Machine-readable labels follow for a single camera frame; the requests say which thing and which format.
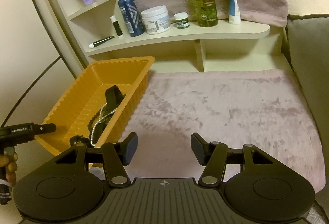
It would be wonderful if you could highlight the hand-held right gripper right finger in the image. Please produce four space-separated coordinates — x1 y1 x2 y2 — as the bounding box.
190 132 274 187

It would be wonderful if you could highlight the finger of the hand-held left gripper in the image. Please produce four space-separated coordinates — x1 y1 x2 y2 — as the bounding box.
32 123 57 135

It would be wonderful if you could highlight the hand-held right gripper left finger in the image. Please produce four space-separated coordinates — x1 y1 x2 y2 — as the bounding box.
55 132 138 187

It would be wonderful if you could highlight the white pearl necklace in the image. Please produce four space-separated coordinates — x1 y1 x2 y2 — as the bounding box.
89 103 119 149

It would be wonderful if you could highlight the orange plastic tray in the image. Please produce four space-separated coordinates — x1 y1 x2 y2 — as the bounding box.
34 56 156 168

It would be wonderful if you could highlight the dark bead necklace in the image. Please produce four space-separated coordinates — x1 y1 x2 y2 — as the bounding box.
87 108 114 142

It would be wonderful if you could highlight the black fitness band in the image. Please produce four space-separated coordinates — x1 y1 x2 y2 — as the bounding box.
105 86 127 114

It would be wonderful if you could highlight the person's left hand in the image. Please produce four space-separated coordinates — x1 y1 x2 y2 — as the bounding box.
0 151 18 188

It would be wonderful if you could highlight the pink fluffy blanket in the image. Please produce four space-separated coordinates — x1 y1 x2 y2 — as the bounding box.
87 68 327 194

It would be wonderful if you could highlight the black cosmetic pencil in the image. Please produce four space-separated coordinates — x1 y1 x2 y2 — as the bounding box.
89 36 115 49

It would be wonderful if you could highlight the cream shelf unit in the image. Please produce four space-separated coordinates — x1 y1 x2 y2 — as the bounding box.
19 0 286 80

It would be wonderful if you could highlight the white and black lip balm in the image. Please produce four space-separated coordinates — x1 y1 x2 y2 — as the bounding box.
110 15 124 38

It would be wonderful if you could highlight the small green jar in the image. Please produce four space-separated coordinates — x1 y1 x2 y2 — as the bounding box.
174 12 190 29

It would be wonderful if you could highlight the white cream jar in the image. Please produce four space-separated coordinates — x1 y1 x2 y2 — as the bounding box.
141 5 171 35

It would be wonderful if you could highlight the blue spray bottle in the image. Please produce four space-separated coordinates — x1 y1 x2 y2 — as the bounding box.
115 0 145 37

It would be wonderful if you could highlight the grey-green cushion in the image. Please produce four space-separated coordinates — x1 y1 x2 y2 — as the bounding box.
281 13 329 214

